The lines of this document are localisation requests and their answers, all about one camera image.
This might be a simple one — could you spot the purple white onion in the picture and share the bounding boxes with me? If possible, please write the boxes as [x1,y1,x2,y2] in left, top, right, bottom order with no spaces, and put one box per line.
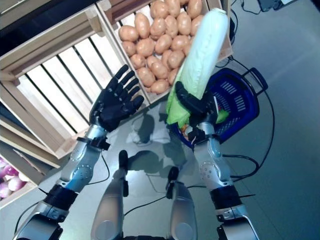
[0,164,19,179]
[8,177,27,191]
[0,186,13,200]

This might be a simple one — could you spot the silver robot leg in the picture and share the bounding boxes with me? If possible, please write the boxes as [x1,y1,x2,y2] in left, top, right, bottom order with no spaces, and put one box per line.
[165,180,198,240]
[90,172,130,240]

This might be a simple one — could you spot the silver right robot leg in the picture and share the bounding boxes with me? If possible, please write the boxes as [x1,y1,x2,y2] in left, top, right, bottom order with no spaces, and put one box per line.
[165,180,198,240]

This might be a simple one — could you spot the black robot foot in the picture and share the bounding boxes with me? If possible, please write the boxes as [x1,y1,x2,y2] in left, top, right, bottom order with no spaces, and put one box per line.
[167,166,180,183]
[118,149,129,174]

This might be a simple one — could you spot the wooden slatted cabbage crate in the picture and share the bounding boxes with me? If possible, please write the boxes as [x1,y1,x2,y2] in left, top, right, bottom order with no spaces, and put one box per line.
[0,4,151,160]

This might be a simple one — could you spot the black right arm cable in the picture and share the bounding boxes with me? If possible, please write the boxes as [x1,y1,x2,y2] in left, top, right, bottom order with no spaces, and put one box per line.
[219,154,260,179]

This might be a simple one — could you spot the silver left robot leg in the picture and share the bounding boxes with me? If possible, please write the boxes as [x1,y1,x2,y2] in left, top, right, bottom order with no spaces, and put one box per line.
[90,172,130,240]

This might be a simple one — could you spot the blue plastic shopping basket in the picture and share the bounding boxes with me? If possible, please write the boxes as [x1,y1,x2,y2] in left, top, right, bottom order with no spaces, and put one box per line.
[169,67,269,151]

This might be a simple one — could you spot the long napa cabbage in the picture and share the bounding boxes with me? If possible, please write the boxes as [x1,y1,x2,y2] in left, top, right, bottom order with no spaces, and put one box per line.
[166,7,230,125]
[216,109,230,125]

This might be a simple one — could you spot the wooden potato crate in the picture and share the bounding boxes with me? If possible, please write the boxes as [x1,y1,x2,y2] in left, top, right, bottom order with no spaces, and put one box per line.
[96,0,235,105]

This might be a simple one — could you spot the black right robot foot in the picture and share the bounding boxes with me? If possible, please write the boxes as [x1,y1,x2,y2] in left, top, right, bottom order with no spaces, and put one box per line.
[167,166,180,183]

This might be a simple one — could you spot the black left robot foot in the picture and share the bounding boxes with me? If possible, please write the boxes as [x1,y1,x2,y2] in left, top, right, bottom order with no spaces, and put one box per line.
[118,149,129,174]

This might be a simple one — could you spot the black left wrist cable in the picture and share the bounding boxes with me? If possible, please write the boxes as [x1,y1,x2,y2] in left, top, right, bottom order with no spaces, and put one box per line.
[86,149,111,185]

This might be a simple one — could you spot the wooden produce shelf stand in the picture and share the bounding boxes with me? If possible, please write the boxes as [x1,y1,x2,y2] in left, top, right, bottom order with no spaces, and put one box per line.
[0,0,101,186]

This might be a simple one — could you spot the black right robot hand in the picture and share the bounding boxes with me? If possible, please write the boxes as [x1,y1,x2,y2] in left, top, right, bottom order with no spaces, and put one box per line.
[174,81,218,125]

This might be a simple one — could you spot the long black floor cable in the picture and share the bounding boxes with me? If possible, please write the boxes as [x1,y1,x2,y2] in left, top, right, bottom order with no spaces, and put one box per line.
[231,56,276,177]

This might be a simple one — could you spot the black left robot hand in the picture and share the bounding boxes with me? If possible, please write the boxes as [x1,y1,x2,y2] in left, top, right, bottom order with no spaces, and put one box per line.
[88,64,145,133]

